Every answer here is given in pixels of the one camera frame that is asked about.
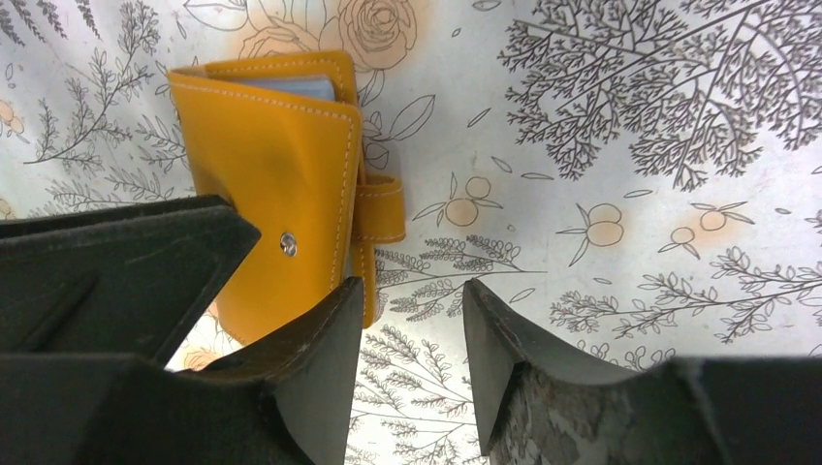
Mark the orange leather card holder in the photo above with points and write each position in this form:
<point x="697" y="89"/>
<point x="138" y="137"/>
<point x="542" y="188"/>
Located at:
<point x="281" y="138"/>

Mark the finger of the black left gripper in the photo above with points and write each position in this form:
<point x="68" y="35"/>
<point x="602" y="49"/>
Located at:
<point x="21" y="227"/>
<point x="136" y="286"/>

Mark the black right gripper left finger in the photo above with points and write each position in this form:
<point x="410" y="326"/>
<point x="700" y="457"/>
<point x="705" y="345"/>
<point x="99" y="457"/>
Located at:
<point x="285" y="398"/>

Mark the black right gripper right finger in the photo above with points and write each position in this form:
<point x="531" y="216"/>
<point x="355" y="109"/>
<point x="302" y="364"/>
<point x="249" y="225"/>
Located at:
<point x="538" y="399"/>

